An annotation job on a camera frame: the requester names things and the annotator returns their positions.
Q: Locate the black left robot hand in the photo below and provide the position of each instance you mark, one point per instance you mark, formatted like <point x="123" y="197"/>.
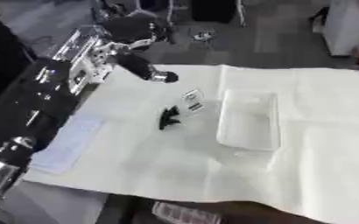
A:
<point x="131" y="27"/>

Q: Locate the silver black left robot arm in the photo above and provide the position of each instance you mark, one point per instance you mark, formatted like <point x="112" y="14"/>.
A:
<point x="32" y="105"/>

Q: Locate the white shallow box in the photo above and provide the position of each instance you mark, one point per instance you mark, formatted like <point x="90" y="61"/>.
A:
<point x="249" y="122"/>

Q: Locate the small black white floor object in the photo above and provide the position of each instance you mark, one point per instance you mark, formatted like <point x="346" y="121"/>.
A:
<point x="203" y="36"/>

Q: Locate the black chair with metal legs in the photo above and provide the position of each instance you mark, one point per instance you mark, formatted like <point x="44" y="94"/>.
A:
<point x="213" y="10"/>

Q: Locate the clear packet with black print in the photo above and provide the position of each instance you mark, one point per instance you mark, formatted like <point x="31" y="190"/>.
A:
<point x="193" y="100"/>

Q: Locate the small black plastic object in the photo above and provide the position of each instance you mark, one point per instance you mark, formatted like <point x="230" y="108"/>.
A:
<point x="168" y="118"/>

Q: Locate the pale blue paper sheet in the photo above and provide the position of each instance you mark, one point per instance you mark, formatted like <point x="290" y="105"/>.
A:
<point x="67" y="144"/>

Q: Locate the striped plastic packet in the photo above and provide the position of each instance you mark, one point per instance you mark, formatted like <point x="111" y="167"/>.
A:
<point x="185" y="214"/>

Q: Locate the white cabinet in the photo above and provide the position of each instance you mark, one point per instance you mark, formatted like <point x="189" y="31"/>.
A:
<point x="348" y="24"/>

